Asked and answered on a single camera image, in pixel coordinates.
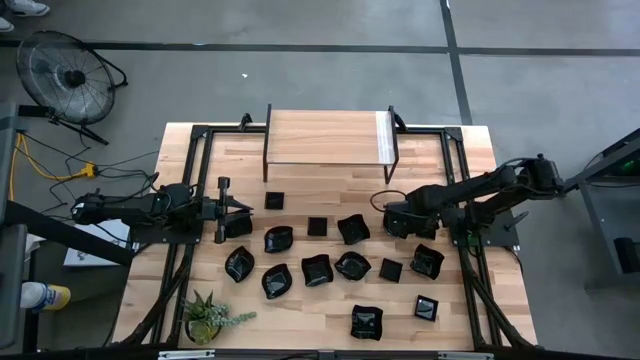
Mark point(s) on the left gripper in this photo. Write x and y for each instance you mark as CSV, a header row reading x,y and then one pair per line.
x,y
223,210

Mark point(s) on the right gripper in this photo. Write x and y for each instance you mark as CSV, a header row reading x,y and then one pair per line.
x,y
400,222

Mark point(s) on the wavy square black plate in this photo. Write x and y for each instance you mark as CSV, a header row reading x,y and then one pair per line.
x,y
317,270
353,230
366,322
427,262
240,227

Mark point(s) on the small square black plate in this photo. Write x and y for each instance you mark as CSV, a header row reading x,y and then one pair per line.
x,y
317,226
274,200
426,308
390,270

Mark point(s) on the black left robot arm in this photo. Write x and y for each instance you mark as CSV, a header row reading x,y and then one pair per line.
x,y
130,207

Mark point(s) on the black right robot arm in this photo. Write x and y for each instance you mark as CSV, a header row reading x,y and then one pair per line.
x,y
475,187

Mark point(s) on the wooden shelf riser black legs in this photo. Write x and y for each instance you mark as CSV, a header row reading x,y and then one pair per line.
x,y
325,137

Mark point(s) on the black clamp lever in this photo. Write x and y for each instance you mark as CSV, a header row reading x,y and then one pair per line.
x,y
516,220

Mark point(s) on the green succulent potted plant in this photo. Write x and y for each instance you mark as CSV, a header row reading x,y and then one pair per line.
x,y
202,320

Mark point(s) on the white paper sheet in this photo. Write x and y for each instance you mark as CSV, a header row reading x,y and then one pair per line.
x,y
85,257

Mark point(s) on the grey metal cart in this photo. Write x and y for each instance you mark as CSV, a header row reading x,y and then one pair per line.
x,y
605,220

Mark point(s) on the black floor fan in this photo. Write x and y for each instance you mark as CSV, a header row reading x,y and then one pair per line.
x,y
74,77

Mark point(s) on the white yellow wipes canister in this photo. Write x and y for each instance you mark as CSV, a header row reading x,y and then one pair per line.
x,y
45,296

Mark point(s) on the black box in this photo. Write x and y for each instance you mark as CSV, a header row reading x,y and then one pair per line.
x,y
627,255

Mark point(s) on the dark grey side table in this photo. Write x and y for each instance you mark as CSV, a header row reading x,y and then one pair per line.
x,y
12,280

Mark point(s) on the person's foot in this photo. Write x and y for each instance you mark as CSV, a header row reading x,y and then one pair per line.
x,y
4,25
30,7

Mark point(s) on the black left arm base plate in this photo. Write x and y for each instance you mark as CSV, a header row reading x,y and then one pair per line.
x,y
165,235

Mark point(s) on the black aluminium table frame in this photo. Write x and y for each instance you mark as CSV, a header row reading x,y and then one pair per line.
x,y
200,132

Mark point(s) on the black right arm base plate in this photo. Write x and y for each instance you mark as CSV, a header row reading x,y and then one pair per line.
x,y
502,235

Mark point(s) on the silver metal bracket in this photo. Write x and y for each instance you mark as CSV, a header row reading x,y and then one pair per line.
x,y
465,356
186,354

